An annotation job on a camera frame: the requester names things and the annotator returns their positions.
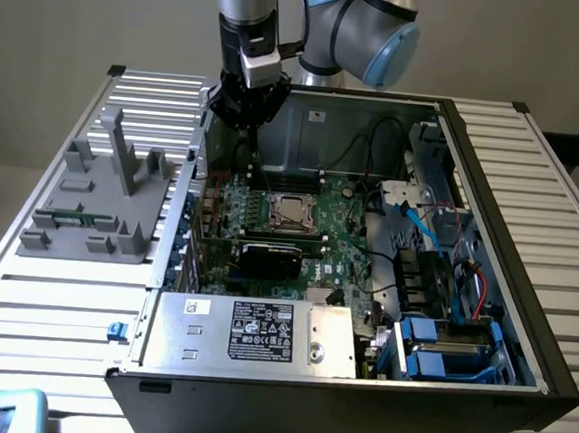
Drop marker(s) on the black graphics card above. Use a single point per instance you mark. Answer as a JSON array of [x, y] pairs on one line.
[[271, 261]]

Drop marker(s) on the silver power supply unit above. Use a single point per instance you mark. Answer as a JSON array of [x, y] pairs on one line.
[[210, 335]]

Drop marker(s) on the black RAM slot bank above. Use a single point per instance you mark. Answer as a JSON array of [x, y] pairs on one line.
[[283, 236], [285, 178]]

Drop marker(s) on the round coin battery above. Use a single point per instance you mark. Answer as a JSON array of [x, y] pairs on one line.
[[348, 189]]

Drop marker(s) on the black box beside table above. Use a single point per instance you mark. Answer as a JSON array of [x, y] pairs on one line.
[[568, 150]]

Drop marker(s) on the blue plastic clip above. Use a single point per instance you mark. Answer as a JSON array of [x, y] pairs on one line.
[[117, 331]]

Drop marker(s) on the black open PC case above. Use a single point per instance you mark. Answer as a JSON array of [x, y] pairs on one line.
[[304, 413]]

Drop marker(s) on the silver drive cage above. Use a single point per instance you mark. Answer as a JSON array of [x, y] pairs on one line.
[[404, 195]]

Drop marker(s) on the hard disk blue carrier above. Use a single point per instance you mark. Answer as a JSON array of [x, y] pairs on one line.
[[439, 353]]

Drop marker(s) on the metal CPU socket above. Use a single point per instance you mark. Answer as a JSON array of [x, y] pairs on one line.
[[292, 213]]

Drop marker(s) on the small silver heatsink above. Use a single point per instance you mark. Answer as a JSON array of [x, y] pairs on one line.
[[318, 296]]

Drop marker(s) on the green motherboard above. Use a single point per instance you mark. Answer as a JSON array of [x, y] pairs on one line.
[[338, 230]]

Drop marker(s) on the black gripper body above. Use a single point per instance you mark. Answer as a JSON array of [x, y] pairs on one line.
[[245, 105]]

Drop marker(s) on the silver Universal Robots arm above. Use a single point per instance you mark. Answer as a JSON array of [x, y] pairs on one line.
[[354, 26]]

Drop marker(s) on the green CPU chip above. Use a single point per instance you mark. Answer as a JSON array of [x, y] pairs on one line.
[[71, 217]]

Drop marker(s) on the black table corner cap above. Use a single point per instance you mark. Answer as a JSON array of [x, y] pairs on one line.
[[521, 107], [116, 70]]

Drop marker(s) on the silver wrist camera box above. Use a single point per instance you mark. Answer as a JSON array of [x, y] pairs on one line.
[[260, 66]]

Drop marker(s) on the grey parts rack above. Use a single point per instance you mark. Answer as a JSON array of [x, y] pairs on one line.
[[100, 196]]

